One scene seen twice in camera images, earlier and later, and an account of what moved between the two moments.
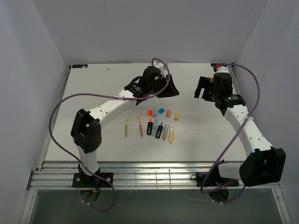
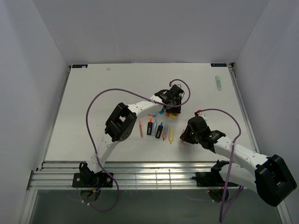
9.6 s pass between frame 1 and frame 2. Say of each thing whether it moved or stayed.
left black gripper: moved
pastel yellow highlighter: stayed
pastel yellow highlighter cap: moved
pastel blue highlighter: stayed
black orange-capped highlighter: stayed
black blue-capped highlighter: stayed
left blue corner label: stayed
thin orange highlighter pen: stayed
